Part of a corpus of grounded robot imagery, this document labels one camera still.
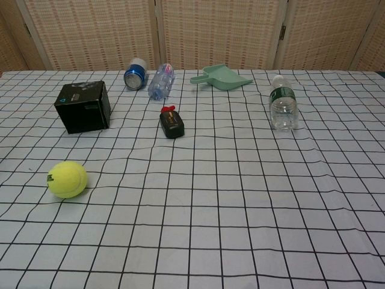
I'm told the small black bottle red cap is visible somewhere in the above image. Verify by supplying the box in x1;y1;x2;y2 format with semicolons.
159;105;186;139

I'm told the white black checkered tablecloth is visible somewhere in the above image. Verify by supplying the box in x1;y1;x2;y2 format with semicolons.
0;69;385;289

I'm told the blue soda can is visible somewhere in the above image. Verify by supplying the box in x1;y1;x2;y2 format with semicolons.
123;58;149;91

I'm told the yellow tennis ball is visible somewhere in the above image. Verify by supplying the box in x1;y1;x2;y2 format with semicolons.
47;160;88;199

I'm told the clear bottle red label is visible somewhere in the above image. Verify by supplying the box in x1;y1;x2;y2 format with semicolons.
148;63;176;101

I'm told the woven folding screen panel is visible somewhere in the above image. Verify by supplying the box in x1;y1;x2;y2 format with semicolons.
0;0;52;75
158;0;291;70
348;5;385;72
17;0;162;72
272;0;385;72

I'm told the black cardboard box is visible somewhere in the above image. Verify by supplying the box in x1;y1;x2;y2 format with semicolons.
54;80;112;135

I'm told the clear bottle green label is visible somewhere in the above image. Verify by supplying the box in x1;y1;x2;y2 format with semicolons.
269;75;299;131

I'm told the green plastic dustpan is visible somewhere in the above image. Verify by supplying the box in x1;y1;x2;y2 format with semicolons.
189;63;254;92

